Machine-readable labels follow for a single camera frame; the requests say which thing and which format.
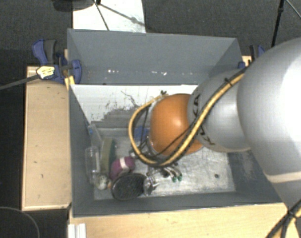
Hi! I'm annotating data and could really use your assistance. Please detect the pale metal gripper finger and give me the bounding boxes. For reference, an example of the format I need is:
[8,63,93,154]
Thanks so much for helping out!
[146,173,162,184]
[142,182,160,196]

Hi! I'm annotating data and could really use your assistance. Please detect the black oval mesh strainer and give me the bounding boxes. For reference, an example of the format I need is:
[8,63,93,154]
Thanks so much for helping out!
[111,173,147,201]

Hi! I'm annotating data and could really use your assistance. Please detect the purple and white toy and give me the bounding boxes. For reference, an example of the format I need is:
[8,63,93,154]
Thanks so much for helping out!
[109,156,136,181]

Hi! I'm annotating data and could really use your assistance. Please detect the small white and brown ball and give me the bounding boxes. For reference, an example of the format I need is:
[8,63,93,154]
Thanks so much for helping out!
[95,175,112,191]

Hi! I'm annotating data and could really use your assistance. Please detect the green and tan sponge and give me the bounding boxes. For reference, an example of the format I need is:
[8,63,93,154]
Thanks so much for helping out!
[100,138,118,176]

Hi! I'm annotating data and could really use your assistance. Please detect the clear plastic bottle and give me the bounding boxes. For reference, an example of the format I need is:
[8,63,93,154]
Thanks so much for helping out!
[85,146,102,185]

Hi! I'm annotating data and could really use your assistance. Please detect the grey metal bin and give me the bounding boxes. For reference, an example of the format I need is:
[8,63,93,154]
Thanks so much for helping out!
[66,28,285,218]

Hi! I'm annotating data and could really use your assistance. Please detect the pale wood flat board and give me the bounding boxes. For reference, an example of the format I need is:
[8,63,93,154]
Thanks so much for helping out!
[21,65,73,212]

